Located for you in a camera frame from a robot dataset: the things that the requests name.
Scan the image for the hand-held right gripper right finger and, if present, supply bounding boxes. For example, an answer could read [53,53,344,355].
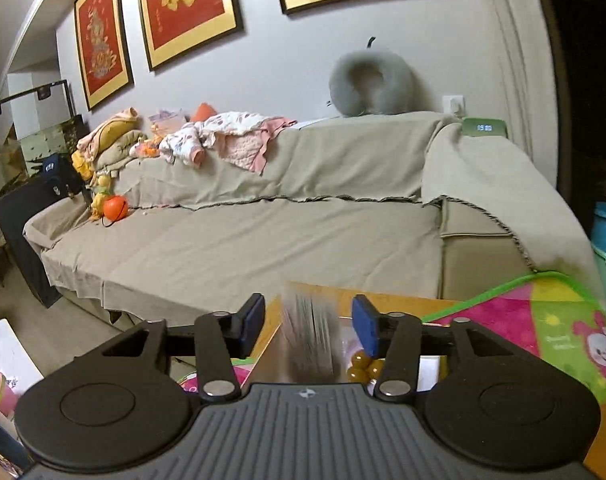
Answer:
[351,294,521,401]

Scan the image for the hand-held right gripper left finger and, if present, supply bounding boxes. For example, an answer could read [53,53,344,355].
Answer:
[103,292,266,403]

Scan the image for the grey white packet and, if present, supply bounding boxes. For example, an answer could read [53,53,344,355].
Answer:
[280,282,344,381]

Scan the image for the golden round snack balls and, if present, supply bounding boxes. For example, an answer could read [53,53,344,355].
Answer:
[345,350,386,383]

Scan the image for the beige sofa cover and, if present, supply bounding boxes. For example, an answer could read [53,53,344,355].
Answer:
[420,120,606,311]
[25,110,449,313]

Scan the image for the beige sofa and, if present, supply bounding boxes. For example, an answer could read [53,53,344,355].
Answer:
[23,110,604,328]

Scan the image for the colourful play mat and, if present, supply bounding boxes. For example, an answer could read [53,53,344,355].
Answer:
[180,270,606,406]

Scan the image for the orange ball toy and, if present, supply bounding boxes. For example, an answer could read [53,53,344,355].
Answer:
[102,195,130,223]

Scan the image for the white floral baby garment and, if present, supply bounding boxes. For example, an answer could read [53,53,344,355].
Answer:
[198,111,269,148]
[160,122,206,167]

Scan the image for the yellow plush toy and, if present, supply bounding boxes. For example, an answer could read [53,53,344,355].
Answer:
[72,152,114,217]

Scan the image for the olive folded blanket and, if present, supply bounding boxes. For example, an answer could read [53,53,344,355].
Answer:
[95,130,148,173]

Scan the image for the pastel printed bag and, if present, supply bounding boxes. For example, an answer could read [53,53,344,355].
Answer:
[148,108,186,133]

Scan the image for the green digital clock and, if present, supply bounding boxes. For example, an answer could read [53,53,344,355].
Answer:
[460,117,508,140]

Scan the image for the grey neck pillow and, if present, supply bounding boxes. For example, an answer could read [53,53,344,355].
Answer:
[328,37,419,118]

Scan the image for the yellow cloth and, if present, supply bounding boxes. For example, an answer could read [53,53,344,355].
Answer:
[78,108,146,161]

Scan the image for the navy bag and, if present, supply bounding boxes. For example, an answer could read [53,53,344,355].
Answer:
[42,156,84,198]

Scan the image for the glass fish tank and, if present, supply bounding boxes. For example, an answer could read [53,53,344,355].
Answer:
[0,79,86,196]

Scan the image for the light curtain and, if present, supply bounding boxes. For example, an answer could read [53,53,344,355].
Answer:
[488,0,574,196]

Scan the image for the narrow red framed picture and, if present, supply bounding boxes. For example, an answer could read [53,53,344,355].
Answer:
[73,0,134,111]

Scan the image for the red gold calligraphy framed picture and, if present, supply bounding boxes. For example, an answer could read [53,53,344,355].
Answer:
[134,0,245,72]

